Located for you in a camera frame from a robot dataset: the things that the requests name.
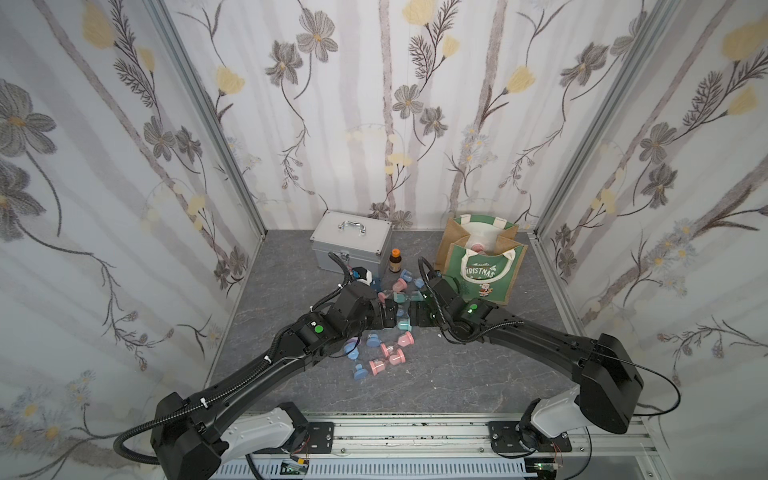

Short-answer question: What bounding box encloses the pink hourglass number 15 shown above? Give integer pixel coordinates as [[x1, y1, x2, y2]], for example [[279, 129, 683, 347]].
[[368, 359, 387, 376]]

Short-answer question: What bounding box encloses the blue hourglass front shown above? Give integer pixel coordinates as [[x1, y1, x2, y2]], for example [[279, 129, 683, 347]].
[[353, 363, 369, 381]]

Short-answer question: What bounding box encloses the green burlap canvas bag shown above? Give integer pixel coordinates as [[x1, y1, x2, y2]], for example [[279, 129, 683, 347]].
[[436, 214, 527, 306]]

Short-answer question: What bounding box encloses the blue hourglass number 30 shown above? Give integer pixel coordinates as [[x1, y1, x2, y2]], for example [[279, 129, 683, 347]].
[[343, 337, 359, 361]]

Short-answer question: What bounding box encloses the pink hourglass lower pair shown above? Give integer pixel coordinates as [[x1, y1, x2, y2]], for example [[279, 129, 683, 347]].
[[380, 343, 406, 366]]

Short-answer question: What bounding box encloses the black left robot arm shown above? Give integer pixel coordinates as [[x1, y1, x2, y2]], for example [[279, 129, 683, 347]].
[[113, 254, 397, 479]]

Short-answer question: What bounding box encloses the green hourglass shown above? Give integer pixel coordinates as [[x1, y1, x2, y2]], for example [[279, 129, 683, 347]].
[[397, 319, 412, 332], [392, 291, 424, 304]]

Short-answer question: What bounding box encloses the blue hourglass near bag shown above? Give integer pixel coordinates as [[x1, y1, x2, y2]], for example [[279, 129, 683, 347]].
[[400, 270, 424, 289]]

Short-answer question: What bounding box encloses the brown bottle orange cap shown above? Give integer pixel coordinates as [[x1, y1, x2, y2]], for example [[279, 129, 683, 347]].
[[389, 248, 402, 273]]

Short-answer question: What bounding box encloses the silver aluminium case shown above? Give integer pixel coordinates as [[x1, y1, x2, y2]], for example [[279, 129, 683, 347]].
[[310, 211, 393, 277]]

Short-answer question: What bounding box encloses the green hourglass upper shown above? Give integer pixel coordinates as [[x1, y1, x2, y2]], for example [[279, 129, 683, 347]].
[[392, 291, 424, 304]]

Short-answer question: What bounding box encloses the green hourglass centre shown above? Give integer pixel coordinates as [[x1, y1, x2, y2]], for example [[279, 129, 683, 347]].
[[397, 319, 412, 332]]

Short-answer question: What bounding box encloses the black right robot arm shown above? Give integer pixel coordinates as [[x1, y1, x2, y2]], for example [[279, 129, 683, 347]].
[[418, 257, 649, 457]]

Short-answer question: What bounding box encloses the pink hourglass small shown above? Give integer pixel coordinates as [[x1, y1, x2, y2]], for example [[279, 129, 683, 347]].
[[397, 331, 415, 347]]

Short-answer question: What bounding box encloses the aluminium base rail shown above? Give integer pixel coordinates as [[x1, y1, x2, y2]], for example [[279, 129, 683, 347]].
[[161, 413, 661, 480]]

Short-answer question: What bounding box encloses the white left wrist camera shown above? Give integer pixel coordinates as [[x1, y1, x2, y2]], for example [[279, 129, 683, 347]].
[[350, 267, 374, 286]]

